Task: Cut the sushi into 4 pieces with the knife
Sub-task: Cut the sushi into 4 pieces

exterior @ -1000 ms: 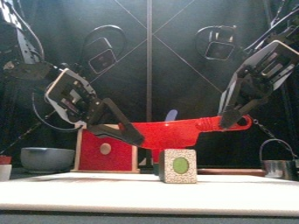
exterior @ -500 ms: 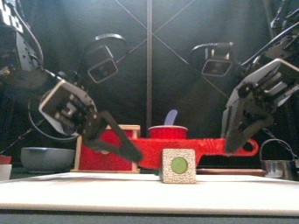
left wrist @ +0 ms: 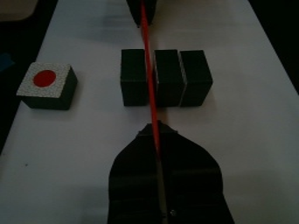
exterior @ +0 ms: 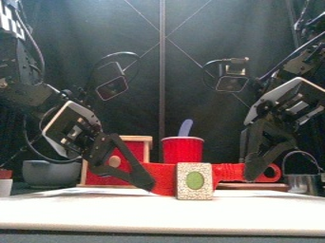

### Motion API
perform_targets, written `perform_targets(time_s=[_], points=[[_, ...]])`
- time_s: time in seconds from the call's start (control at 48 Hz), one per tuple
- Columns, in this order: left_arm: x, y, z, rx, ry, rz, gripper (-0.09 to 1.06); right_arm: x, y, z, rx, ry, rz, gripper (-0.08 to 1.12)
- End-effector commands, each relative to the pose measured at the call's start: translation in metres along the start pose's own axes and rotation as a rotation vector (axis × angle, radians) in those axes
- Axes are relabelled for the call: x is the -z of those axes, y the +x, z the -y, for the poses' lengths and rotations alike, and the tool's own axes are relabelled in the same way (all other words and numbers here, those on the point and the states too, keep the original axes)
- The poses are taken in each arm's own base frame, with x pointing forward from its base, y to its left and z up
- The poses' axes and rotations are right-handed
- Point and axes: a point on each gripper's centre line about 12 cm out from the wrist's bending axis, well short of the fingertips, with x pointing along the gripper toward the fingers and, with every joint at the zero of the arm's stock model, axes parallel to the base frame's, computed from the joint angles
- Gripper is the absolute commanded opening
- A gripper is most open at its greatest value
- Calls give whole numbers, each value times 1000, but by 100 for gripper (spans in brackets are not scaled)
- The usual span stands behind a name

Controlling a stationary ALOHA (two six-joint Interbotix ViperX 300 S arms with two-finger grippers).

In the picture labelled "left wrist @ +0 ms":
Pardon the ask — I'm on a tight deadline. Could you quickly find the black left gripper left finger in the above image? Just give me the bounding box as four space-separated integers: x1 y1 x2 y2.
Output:
107 122 166 224

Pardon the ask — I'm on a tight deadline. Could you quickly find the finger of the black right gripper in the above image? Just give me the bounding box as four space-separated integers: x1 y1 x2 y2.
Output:
126 0 159 28

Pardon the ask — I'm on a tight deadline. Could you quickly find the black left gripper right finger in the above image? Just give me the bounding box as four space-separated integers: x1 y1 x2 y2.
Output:
157 122 237 224

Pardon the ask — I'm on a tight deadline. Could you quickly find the red toy knife wooden handle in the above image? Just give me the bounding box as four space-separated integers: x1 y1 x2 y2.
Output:
139 0 171 224

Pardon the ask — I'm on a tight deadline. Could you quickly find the black toy sushi piece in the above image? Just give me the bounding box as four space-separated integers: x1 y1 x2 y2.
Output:
119 48 153 108
154 49 186 108
178 49 214 108

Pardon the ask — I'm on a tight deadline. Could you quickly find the sushi piece red dot face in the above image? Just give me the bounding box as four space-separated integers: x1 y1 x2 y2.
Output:
15 61 79 111

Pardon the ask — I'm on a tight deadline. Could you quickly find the white cutting mat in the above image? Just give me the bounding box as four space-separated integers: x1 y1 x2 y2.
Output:
0 0 299 224

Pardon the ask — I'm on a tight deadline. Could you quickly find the beige flat object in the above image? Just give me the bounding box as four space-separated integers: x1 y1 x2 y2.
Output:
0 0 40 23

